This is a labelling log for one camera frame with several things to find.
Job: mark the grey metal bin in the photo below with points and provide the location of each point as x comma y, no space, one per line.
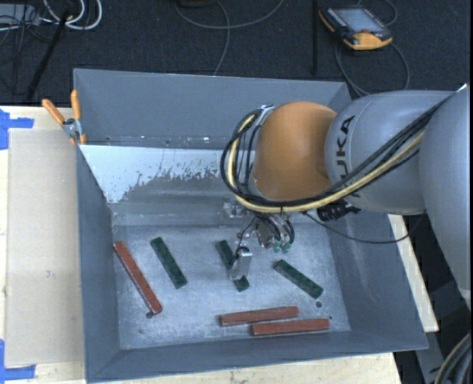
204,254

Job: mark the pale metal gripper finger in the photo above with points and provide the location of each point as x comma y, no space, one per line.
242,265
234,209

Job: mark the red-brown flat block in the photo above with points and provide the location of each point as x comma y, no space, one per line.
258,316
289,327
137,277

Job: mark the dark green flat block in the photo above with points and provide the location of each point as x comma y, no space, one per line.
169,263
224,252
298,279

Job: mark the pale flat board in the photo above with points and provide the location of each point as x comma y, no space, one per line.
40,246

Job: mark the black cylinder on white bracket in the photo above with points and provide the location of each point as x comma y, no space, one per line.
333,212

